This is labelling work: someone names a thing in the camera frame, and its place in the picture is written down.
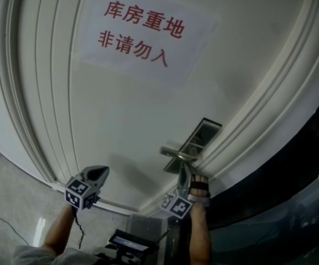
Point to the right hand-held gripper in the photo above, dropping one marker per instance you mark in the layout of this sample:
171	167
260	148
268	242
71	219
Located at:
180	207

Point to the grey stone plinth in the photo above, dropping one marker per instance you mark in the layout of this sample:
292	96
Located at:
142	228

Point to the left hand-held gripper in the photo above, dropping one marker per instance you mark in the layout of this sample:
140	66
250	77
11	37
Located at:
76	189

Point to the person's right hand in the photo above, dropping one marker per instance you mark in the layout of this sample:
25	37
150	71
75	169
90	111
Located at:
200	193

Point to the black framed glass partition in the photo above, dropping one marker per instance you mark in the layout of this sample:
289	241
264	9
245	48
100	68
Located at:
272	230

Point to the white panelled door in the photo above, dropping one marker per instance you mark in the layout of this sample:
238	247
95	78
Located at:
120	106

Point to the person's right forearm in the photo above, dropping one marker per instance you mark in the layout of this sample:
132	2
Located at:
199	236

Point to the person's left forearm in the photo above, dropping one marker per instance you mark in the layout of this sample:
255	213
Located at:
59	230

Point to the black chest-mounted device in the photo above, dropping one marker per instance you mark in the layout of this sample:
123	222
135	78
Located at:
128	241

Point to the dark door lock plate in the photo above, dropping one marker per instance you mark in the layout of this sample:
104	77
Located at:
206	131

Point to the white paper sign red print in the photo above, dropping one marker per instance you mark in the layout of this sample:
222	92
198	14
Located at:
192	51

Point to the person's grey shirt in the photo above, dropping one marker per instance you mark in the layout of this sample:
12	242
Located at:
29	257

